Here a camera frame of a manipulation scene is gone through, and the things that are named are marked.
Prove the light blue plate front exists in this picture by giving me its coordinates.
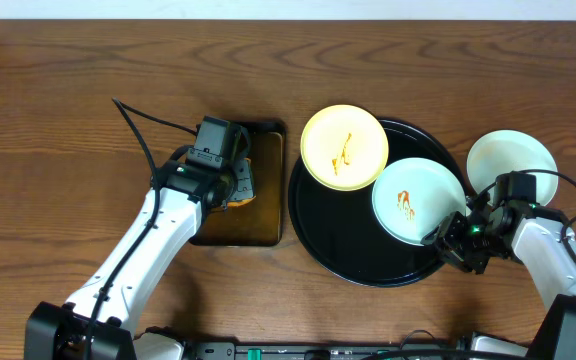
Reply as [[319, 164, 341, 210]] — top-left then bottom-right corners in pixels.
[[466, 130, 558, 193]]

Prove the orange green sponge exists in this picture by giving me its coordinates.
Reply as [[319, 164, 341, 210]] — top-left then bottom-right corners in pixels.
[[227, 158, 256, 207]]

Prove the light blue plate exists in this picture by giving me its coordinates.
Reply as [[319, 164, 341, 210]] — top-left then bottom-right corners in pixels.
[[466, 130, 558, 193], [371, 157, 466, 246]]

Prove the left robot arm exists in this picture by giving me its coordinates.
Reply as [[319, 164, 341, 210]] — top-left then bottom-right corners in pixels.
[[24, 158, 254, 359]]

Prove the black rectangular water tray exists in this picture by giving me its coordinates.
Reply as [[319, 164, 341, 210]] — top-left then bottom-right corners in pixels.
[[190, 121, 285, 247]]

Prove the black round tray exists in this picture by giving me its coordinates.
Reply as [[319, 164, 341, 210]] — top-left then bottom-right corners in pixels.
[[288, 119, 467, 287]]

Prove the yellow plate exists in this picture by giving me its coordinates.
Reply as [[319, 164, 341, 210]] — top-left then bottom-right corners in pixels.
[[300, 105, 389, 191]]

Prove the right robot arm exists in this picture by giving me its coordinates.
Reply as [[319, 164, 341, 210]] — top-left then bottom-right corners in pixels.
[[417, 201, 576, 359]]

